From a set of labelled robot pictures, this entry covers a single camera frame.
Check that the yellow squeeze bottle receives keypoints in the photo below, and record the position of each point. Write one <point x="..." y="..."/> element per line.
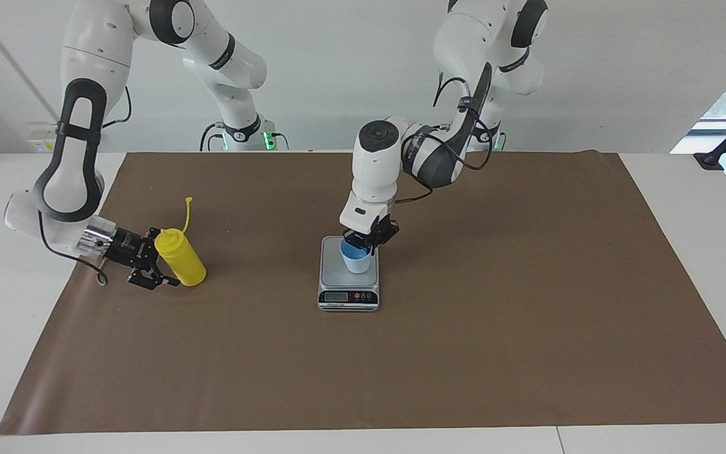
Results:
<point x="181" y="258"/>

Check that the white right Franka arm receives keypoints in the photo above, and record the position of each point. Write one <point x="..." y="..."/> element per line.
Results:
<point x="86" y="63"/>

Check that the brown table mat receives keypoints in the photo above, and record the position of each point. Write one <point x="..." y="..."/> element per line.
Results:
<point x="401" y="366"/>

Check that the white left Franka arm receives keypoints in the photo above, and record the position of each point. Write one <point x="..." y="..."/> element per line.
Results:
<point x="375" y="164"/>

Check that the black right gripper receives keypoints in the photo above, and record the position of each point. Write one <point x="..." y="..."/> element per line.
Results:
<point x="133" y="249"/>

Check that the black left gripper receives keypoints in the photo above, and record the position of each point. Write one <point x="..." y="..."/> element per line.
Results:
<point x="372" y="230"/>

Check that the silver digital kitchen scale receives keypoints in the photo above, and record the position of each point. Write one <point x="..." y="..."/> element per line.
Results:
<point x="348" y="287"/>

